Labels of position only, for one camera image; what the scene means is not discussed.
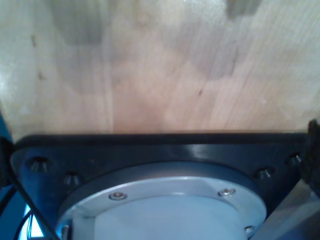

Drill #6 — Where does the thin black cable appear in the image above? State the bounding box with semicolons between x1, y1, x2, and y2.
4;142;62;240

